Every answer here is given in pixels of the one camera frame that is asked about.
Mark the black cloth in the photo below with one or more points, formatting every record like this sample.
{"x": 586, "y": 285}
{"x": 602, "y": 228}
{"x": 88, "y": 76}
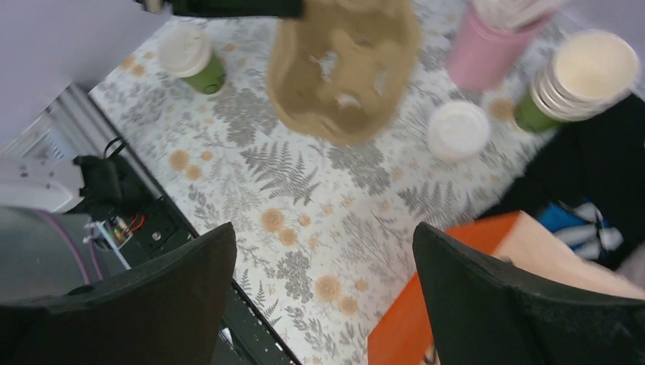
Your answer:
{"x": 586, "y": 186}

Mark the stack of paper cups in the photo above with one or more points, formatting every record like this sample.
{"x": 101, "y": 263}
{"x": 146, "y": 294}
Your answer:
{"x": 590, "y": 72}

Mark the white plastic lid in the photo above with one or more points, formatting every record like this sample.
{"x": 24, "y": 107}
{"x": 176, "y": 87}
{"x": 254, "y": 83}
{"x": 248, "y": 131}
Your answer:
{"x": 184, "y": 51}

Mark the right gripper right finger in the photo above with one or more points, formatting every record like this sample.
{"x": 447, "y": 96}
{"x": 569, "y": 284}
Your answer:
{"x": 486, "y": 311}

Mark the green paper cup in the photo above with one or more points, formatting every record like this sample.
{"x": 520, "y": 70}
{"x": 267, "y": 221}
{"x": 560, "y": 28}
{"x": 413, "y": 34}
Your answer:
{"x": 210, "y": 79}

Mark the pink straw holder cup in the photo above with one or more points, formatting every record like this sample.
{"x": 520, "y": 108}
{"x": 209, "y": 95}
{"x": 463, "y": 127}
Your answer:
{"x": 481, "y": 55}

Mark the stack of white lids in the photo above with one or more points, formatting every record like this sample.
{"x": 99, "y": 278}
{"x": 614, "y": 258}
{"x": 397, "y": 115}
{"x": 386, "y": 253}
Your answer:
{"x": 457, "y": 130}

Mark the orange paper bag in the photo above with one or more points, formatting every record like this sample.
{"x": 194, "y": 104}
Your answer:
{"x": 404, "y": 336}

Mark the floral tablecloth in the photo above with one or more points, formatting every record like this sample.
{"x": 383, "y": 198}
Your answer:
{"x": 323, "y": 231}

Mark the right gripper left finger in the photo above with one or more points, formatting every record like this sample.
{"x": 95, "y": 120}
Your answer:
{"x": 165, "y": 311}

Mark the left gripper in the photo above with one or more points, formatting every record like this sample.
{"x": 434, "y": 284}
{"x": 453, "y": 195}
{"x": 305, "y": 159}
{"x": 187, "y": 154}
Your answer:
{"x": 227, "y": 8}

